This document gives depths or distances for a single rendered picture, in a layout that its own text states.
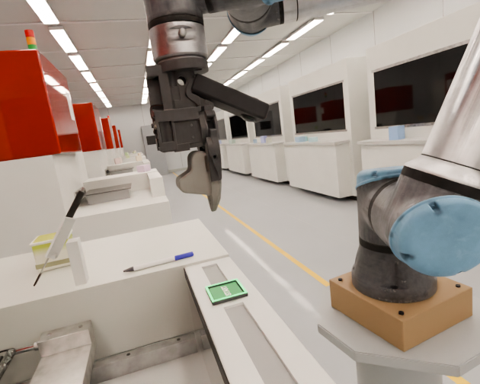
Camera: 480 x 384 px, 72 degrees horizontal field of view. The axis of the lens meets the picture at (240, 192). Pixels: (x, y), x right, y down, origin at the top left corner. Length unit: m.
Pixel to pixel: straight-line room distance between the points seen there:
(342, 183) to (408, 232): 4.55
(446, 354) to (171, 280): 0.48
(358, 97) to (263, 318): 4.69
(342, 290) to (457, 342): 0.20
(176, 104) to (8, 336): 0.50
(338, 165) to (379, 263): 4.32
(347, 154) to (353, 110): 0.62
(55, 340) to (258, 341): 0.38
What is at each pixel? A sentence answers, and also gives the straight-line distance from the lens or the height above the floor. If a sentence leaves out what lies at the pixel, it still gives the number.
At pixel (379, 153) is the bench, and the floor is 0.75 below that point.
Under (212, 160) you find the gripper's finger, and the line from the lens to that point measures 0.45.
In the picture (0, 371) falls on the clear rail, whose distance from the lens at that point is 0.67.
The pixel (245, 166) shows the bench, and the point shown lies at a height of 0.28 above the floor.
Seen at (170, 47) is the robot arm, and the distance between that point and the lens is 0.46.
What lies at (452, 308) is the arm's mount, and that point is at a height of 0.86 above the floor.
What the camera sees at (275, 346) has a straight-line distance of 0.42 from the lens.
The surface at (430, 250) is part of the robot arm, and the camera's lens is 0.49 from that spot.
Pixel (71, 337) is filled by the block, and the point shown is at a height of 0.90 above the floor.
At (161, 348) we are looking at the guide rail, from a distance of 0.66.
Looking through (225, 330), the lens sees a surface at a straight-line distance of 0.46.
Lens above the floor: 1.20
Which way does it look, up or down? 10 degrees down
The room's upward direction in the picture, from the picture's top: 8 degrees counter-clockwise
